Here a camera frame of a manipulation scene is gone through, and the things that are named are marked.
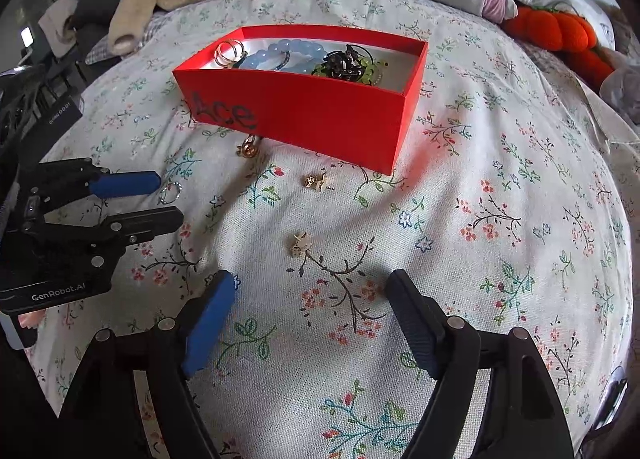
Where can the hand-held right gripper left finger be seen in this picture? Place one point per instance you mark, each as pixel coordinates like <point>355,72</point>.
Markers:
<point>207,324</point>

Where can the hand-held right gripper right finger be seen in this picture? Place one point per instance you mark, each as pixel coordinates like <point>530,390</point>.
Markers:
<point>415,319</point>

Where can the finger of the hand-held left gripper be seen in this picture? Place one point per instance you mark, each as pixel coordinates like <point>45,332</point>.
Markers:
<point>125,185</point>
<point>140,224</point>

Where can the gold stud earring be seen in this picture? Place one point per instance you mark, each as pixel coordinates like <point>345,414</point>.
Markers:
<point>315,182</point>
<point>299,245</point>

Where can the gold rings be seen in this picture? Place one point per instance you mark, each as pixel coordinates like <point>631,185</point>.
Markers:
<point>226,54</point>

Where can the red cardboard box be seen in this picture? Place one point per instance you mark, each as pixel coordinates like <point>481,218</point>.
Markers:
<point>320,114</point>

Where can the person's left hand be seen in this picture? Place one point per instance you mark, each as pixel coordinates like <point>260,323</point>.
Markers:
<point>31,321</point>

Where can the gold earring near box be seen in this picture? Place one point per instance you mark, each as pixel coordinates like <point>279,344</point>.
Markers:
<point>248,147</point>

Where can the grey checked blanket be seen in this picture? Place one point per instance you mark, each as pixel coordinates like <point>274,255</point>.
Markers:
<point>125,39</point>

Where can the grey crumpled garment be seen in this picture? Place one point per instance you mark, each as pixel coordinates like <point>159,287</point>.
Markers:
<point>622,89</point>

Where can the orange plush pumpkin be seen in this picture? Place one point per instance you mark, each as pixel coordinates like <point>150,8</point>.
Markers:
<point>555,31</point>

